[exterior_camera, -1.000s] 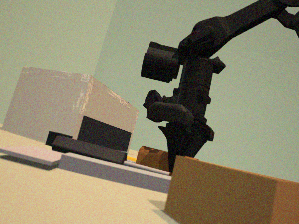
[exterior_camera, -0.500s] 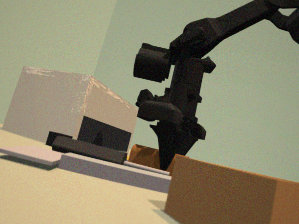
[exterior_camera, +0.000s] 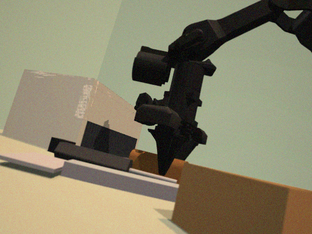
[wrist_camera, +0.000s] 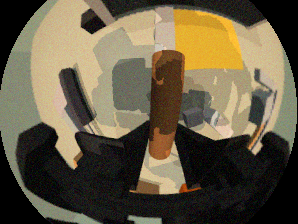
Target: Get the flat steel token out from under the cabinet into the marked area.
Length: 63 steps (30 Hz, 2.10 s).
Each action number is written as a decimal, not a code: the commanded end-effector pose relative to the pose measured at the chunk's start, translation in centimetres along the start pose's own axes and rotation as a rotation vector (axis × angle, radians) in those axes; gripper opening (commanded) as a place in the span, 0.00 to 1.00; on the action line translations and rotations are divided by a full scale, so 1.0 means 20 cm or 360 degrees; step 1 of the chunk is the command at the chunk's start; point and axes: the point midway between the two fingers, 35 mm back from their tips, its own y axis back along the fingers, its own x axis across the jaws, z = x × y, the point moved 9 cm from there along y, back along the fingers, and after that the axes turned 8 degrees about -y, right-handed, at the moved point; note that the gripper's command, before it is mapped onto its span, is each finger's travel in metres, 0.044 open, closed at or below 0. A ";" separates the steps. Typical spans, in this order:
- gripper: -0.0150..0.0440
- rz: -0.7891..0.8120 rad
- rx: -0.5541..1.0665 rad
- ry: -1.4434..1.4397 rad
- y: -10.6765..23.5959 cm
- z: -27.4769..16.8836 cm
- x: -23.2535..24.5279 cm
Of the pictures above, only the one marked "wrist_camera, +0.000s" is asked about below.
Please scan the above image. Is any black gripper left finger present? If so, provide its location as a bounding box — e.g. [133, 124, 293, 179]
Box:
[74, 121, 149, 190]

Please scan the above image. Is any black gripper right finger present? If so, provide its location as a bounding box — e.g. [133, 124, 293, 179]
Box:
[173, 123, 251, 190]

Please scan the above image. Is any beige cabinet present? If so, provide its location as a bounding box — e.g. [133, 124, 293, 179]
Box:
[81, 0, 267, 71]

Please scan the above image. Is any brown rectangular block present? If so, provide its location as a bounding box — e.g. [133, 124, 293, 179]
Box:
[73, 151, 160, 194]

